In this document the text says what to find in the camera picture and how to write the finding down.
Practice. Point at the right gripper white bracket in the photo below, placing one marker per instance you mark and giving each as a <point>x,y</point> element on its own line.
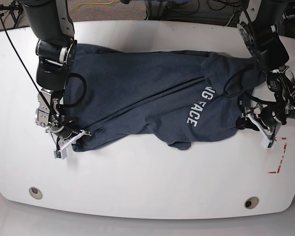
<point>63,138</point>

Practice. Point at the red tape rectangle marking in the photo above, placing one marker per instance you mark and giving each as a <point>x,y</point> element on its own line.
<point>274,156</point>

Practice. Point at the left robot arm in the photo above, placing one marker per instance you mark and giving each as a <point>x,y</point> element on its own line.
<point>258,27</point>

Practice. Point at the white power strip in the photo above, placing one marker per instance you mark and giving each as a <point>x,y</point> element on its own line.
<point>290,12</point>

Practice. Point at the black tripod stand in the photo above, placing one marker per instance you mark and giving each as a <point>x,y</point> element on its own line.
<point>14,11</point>

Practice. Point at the dark blue T-shirt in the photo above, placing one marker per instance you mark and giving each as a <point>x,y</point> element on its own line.
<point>181,97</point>

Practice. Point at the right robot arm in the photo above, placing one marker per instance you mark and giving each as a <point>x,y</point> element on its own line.
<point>56,49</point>

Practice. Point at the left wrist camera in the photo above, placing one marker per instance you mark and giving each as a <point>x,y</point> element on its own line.
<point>266,143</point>

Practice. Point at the left table cable grommet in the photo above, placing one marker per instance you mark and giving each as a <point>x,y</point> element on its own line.
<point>35,193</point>

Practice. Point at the table cable grommet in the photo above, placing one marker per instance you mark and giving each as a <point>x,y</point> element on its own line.
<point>251,203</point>
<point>35,193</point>

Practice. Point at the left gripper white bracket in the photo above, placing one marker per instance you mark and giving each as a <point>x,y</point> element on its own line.
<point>260,118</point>

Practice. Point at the right table cable grommet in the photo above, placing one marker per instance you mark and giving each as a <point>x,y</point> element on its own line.
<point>251,203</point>

